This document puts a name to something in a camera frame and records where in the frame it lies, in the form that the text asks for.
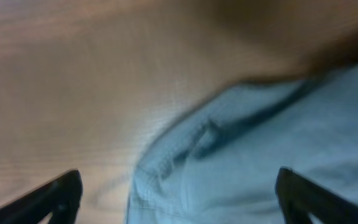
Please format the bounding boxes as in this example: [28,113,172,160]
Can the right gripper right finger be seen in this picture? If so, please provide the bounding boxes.
[275,167,358,224]

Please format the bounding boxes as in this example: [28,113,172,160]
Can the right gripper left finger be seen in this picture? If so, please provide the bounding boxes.
[0,169,83,224]

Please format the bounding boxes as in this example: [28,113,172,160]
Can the grey shorts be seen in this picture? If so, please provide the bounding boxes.
[125,65,358,223]

